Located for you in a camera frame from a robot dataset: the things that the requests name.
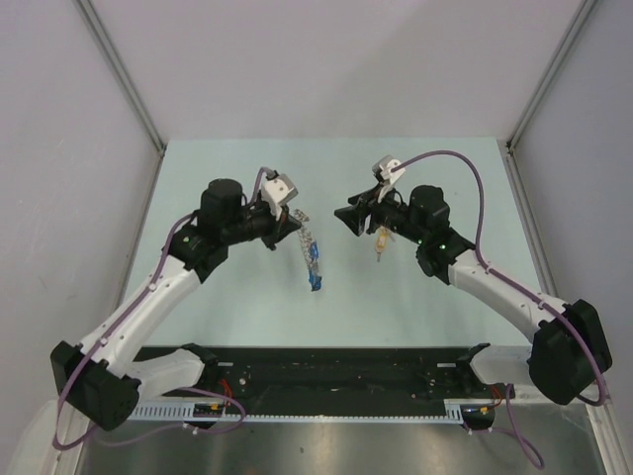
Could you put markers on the slotted cable duct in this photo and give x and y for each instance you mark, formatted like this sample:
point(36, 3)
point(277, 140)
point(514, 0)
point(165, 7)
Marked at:
point(198, 412)

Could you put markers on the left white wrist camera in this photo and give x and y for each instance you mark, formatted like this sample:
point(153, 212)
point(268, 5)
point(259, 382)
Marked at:
point(277, 191)

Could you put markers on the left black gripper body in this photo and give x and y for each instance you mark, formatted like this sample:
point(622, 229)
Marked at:
point(272, 238)

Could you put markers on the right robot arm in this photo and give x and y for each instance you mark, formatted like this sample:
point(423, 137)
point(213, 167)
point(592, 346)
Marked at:
point(567, 350)

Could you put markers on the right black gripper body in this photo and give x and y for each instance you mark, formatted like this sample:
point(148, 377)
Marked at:
point(389, 213)

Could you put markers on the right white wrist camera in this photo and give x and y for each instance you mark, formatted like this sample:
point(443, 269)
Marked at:
point(388, 171)

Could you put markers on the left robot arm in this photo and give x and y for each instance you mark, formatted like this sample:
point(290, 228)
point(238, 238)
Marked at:
point(98, 376)

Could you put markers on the right aluminium frame post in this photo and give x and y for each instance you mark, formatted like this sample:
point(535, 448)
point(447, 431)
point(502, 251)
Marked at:
point(554, 67)

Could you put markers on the aluminium frame post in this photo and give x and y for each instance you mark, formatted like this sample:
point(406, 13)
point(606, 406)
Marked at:
point(113, 59)
point(554, 67)

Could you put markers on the left aluminium frame post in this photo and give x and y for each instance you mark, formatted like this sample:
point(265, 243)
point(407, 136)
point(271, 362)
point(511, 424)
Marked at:
point(113, 59)

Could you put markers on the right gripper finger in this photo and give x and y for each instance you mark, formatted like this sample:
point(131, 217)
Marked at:
point(366, 196)
point(353, 217)

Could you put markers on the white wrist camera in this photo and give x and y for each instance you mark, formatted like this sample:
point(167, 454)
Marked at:
point(277, 191)
point(388, 171)

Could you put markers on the yellow tag key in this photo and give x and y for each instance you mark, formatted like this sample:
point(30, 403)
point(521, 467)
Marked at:
point(382, 241)

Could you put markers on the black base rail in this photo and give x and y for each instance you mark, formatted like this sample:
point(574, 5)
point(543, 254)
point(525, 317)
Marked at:
point(353, 382)

